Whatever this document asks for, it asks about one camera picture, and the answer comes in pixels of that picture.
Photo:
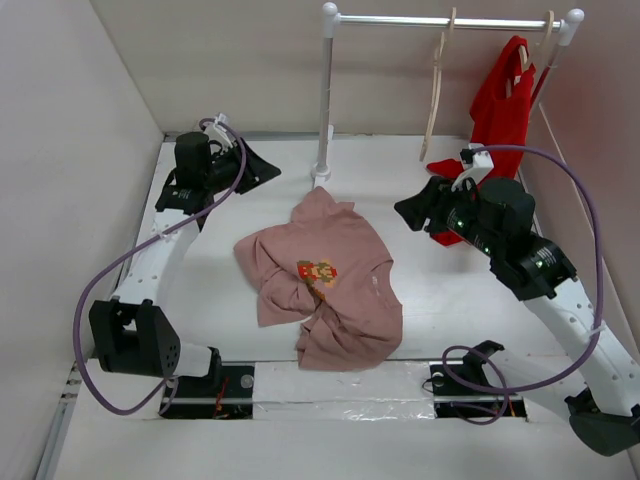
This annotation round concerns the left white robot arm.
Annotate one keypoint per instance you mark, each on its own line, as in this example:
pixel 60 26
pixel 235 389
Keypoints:
pixel 131 332

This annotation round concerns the red t shirt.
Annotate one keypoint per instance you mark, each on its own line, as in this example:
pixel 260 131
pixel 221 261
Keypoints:
pixel 500 112

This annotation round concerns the beige hanger holding red shirt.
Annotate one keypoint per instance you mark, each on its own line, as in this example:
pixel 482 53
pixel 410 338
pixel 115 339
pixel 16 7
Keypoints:
pixel 528 57

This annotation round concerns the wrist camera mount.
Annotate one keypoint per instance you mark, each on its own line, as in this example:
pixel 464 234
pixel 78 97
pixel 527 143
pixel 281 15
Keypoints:
pixel 476 162
pixel 212 128

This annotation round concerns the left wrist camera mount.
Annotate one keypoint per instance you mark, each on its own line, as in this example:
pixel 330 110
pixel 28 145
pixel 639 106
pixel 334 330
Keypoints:
pixel 212 128

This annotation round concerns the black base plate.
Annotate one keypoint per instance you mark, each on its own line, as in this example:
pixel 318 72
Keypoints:
pixel 452 400
pixel 230 398

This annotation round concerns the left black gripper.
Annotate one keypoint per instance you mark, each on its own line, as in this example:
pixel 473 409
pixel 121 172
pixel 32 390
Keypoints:
pixel 256 172

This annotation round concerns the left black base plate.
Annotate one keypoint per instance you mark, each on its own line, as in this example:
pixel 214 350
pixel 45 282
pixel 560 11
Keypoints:
pixel 230 398

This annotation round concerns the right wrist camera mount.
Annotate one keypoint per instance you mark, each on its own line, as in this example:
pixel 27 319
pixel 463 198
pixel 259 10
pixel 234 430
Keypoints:
pixel 476 162

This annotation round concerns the white clothes rack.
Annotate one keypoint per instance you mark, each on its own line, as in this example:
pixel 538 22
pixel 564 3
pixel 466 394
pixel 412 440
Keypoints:
pixel 565 29

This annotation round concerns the pink t shirt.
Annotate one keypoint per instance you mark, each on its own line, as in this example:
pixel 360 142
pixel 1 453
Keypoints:
pixel 328 271

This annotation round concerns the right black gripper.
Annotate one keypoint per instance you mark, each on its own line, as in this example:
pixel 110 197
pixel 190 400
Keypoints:
pixel 417 208

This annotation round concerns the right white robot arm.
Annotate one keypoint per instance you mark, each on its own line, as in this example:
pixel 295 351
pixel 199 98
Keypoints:
pixel 496 218

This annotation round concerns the beige wooden hanger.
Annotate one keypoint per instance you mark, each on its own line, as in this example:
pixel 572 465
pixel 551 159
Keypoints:
pixel 438 61

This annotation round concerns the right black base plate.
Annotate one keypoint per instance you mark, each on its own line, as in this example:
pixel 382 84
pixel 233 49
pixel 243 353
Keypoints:
pixel 452 400

